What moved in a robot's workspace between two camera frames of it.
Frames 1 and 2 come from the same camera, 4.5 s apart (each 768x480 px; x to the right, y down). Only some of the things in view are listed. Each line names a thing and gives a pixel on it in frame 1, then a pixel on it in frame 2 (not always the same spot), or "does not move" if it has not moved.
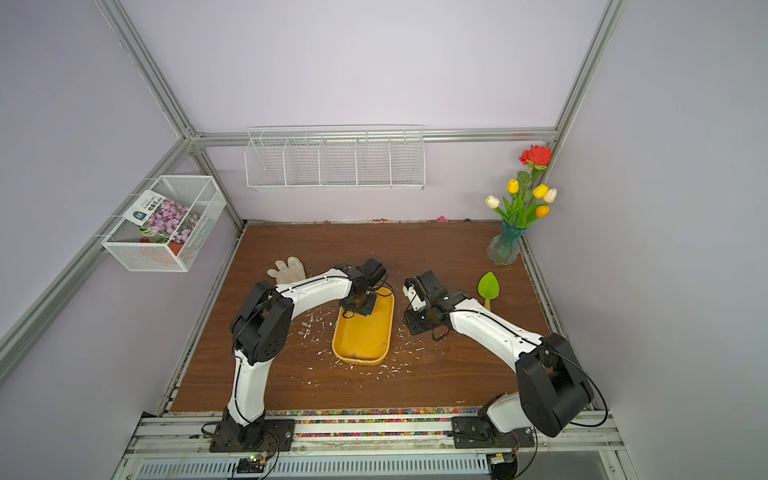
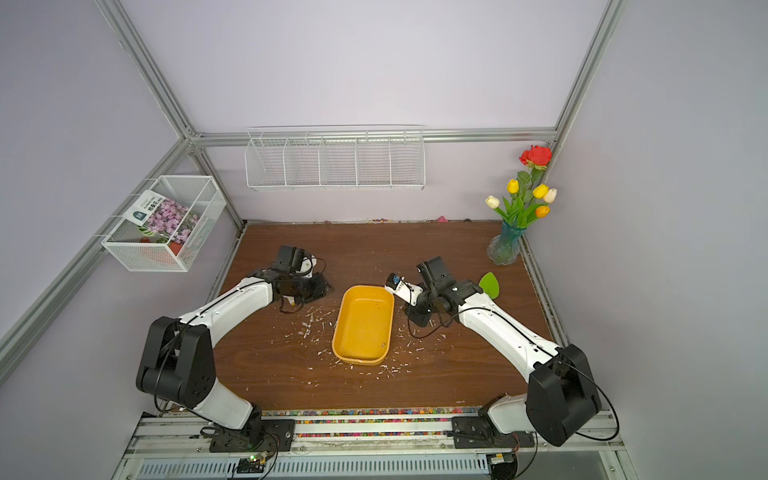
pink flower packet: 164,218 does not move
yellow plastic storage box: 366,340 does not move
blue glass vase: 504,247 does not move
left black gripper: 367,310 → 320,288
